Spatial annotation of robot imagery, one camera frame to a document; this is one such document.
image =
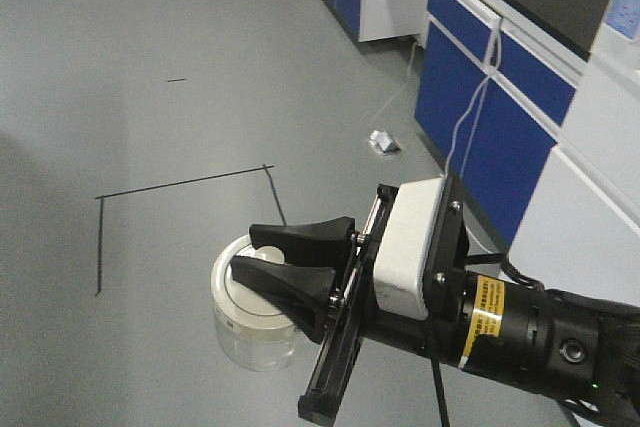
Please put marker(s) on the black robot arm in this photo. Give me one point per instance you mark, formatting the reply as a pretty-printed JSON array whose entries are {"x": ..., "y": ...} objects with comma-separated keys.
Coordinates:
[{"x": 579, "y": 351}]

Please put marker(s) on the crumpled paper scrap near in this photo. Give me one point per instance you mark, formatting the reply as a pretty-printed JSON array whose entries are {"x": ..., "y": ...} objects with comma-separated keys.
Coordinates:
[{"x": 383, "y": 143}]

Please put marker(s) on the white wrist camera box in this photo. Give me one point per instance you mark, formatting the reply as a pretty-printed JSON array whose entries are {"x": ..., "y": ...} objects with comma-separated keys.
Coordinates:
[{"x": 400, "y": 262}]

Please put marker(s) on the blue lab cabinet right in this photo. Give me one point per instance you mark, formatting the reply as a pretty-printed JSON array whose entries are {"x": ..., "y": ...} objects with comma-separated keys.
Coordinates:
[{"x": 535, "y": 105}]

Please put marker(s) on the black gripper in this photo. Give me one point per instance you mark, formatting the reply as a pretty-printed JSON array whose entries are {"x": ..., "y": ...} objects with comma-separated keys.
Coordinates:
[{"x": 302, "y": 293}]

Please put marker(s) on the glass jar with beige lid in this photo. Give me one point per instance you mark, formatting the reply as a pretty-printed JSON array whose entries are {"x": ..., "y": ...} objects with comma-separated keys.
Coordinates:
[{"x": 252, "y": 332}]

